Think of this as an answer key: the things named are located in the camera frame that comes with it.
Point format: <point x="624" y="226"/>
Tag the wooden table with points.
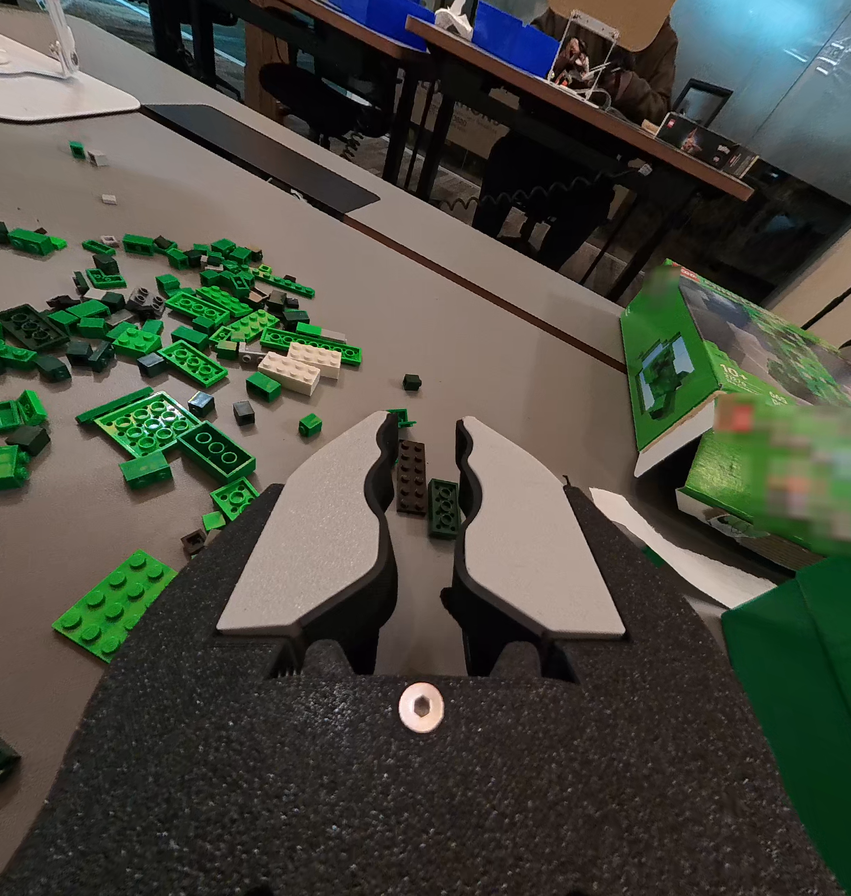
<point x="341" y="31"/>
<point x="628" y="136"/>

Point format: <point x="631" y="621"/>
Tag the grey desk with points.
<point x="481" y="315"/>

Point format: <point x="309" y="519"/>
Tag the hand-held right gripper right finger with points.
<point x="530" y="553"/>

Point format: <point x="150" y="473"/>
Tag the dark brown toy plate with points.
<point x="411" y="479"/>

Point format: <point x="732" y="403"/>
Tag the dark green toy brick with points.
<point x="444" y="509"/>

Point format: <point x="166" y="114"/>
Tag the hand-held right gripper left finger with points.
<point x="306" y="553"/>

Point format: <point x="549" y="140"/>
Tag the blue plastic bin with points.
<point x="516" y="38"/>
<point x="383" y="17"/>

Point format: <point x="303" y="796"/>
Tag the green plastic bin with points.
<point x="810" y="721"/>

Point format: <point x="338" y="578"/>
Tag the small white object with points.
<point x="455" y="17"/>

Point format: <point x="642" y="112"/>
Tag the large bright green plate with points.
<point x="114" y="605"/>

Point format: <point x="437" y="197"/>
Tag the dark toy set box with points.
<point x="709" y="147"/>

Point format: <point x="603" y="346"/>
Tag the small grey loose brick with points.
<point x="98" y="158"/>

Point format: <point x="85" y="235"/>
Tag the black office chair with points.
<point x="320" y="98"/>

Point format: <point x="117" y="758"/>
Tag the green cardboard box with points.
<point x="705" y="469"/>

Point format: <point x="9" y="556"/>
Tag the pile of green toy bricks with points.
<point x="145" y="423"/>

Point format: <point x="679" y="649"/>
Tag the white toy brick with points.
<point x="317" y="357"/>
<point x="289" y="372"/>

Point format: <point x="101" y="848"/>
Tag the small green plate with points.
<point x="404" y="418"/>

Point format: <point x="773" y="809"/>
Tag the green toy set box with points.
<point x="663" y="364"/>

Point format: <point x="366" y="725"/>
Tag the white paper bag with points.
<point x="691" y="560"/>

